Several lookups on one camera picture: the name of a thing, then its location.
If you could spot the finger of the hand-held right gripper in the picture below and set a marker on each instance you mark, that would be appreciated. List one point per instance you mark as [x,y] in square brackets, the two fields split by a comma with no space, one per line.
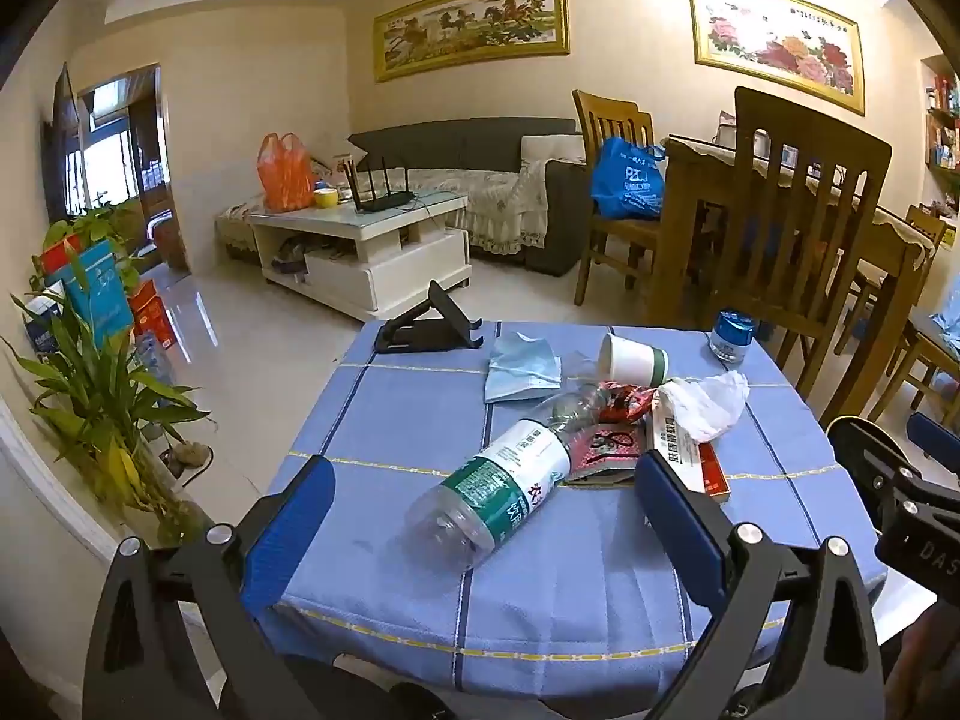
[931,433]
[862,457]

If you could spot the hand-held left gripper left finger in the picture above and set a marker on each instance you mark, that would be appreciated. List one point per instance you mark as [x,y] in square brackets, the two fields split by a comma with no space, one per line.
[294,516]

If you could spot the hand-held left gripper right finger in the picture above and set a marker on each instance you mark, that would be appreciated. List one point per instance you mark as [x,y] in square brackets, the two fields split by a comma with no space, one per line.
[675,511]

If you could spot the white green medicine box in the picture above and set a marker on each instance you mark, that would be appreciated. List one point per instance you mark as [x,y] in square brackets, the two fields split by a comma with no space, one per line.
[669,429]

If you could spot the white tissue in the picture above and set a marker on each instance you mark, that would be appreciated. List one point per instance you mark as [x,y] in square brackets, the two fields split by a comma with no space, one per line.
[709,401]

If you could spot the red snack wrapper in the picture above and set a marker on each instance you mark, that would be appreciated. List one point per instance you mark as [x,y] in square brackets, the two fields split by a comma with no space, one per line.
[626,403]

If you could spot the white paper cup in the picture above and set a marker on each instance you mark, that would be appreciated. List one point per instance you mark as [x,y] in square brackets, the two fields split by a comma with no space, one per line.
[634,360]

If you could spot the clear plastic water bottle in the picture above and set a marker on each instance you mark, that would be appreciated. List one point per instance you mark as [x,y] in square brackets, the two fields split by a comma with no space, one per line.
[495,481]

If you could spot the blue face mask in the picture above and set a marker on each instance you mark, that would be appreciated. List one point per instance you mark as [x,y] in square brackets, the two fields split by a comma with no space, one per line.
[521,367]

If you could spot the red cigarette box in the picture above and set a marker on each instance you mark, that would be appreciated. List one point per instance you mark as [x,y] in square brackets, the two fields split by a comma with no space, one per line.
[716,476]

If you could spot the wooden chair with cushion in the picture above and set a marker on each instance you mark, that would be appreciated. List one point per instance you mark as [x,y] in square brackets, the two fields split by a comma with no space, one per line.
[934,349]

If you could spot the dark packet with red print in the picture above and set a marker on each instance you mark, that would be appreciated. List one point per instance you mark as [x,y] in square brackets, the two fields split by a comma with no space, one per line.
[604,457]

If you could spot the blue checked tablecloth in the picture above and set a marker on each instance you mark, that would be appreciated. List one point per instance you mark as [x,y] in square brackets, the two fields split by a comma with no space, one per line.
[577,600]

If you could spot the wooden dining table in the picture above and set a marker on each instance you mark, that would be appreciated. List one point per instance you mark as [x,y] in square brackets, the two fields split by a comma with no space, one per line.
[896,259]

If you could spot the blue lidded jar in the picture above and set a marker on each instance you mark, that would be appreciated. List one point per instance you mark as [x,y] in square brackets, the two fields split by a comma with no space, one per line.
[731,334]

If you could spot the black phone stand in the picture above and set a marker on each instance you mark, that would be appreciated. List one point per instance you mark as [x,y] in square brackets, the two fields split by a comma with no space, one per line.
[420,334]

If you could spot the bamboo plant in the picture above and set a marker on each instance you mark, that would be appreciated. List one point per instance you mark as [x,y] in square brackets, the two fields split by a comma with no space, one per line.
[97,397]

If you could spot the red gift box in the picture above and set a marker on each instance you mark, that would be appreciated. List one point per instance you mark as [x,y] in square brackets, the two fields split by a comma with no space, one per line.
[150,311]

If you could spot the white coffee table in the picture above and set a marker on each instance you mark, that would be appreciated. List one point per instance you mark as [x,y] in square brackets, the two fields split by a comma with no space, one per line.
[375,277]

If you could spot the blue gift box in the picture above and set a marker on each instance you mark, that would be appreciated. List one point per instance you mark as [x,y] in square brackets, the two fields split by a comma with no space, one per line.
[97,296]

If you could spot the large wooden chair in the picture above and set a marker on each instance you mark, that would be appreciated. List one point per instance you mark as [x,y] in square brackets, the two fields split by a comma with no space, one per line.
[765,165]

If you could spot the yellow cup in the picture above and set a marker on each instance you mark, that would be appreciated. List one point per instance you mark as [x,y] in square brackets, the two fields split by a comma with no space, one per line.
[325,199]

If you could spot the black router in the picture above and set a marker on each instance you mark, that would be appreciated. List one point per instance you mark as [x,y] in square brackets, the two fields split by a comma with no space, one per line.
[382,201]

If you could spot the blue shopping bag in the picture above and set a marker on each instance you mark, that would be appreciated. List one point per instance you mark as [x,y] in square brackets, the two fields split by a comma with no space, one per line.
[626,180]

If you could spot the orange plastic bag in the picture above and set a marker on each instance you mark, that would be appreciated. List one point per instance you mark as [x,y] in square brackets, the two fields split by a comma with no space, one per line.
[285,176]

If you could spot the leafy pothos plant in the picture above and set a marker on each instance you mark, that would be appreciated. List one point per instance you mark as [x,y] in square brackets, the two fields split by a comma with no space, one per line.
[94,221]

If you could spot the lace sofa cover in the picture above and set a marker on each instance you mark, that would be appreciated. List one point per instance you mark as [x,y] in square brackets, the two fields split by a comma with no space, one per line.
[495,199]

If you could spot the dark grey sofa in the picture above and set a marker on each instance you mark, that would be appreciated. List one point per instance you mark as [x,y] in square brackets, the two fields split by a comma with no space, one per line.
[450,139]

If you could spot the framed peony painting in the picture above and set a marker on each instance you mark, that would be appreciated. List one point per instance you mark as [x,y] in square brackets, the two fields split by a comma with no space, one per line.
[776,41]

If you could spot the black television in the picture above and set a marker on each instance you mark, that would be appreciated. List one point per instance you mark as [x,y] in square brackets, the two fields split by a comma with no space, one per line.
[60,142]

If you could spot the framed horse painting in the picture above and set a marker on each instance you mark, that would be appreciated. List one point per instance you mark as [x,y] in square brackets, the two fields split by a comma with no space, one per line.
[472,26]

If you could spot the wall shelf with items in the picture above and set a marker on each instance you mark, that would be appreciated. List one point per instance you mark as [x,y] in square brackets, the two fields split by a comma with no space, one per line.
[943,135]

